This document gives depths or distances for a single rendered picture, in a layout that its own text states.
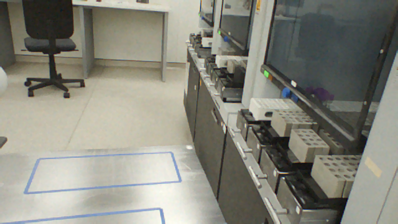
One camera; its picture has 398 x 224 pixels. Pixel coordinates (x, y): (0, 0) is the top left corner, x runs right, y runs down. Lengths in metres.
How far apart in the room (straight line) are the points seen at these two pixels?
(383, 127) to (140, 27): 4.14
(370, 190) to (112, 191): 0.55
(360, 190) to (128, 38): 4.16
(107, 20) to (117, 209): 4.05
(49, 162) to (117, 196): 0.23
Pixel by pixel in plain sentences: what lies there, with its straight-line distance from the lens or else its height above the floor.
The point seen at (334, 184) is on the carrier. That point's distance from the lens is 0.83.
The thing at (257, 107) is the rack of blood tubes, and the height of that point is 0.86.
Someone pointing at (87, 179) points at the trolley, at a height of 0.82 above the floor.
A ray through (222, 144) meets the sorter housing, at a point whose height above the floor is 0.56.
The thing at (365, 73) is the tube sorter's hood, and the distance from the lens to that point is 0.74.
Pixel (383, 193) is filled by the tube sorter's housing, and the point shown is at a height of 0.93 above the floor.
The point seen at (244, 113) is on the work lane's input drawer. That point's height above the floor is 0.82.
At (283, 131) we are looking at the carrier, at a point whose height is 0.85.
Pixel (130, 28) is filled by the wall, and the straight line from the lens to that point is 4.64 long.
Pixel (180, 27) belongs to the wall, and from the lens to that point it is 4.65.
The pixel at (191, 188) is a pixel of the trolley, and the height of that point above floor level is 0.82.
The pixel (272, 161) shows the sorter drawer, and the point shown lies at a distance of 0.97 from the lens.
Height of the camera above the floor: 1.28
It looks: 23 degrees down
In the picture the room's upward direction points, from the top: 5 degrees clockwise
